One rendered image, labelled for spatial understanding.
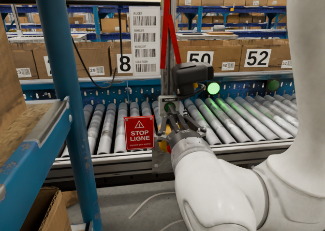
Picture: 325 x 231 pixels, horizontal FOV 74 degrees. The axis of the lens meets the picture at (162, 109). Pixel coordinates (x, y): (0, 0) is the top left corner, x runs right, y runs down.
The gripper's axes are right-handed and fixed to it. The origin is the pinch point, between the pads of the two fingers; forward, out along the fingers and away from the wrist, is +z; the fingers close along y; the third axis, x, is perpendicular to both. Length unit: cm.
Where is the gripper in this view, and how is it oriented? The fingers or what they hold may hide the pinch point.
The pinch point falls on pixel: (172, 113)
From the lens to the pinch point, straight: 65.7
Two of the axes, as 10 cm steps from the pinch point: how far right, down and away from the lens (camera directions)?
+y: -9.9, 0.6, -1.3
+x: 0.0, 9.1, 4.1
